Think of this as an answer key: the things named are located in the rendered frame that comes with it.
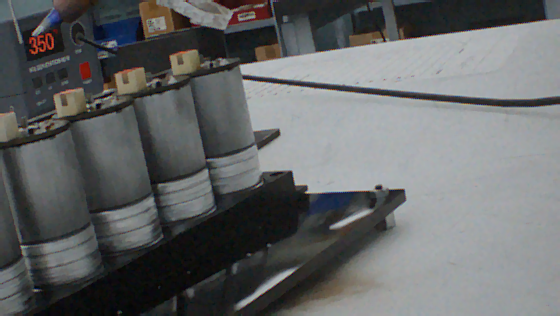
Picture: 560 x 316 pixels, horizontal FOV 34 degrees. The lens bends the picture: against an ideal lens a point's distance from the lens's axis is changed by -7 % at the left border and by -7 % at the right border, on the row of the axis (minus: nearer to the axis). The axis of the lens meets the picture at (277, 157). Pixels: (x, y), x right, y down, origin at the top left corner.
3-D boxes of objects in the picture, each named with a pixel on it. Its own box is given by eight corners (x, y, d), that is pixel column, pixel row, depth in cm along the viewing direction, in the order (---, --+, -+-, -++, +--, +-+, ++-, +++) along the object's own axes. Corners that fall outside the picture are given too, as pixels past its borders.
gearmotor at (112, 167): (185, 257, 29) (148, 89, 28) (135, 286, 27) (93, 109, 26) (125, 256, 30) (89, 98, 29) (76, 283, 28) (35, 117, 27)
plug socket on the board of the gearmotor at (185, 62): (206, 67, 32) (202, 47, 31) (190, 73, 31) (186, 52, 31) (187, 70, 32) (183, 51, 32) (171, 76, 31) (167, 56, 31)
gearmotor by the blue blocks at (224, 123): (282, 200, 33) (252, 52, 32) (242, 224, 31) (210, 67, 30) (223, 202, 35) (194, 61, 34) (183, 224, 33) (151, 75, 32)
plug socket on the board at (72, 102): (94, 108, 27) (89, 85, 27) (74, 116, 26) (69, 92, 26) (75, 111, 27) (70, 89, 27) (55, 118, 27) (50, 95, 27)
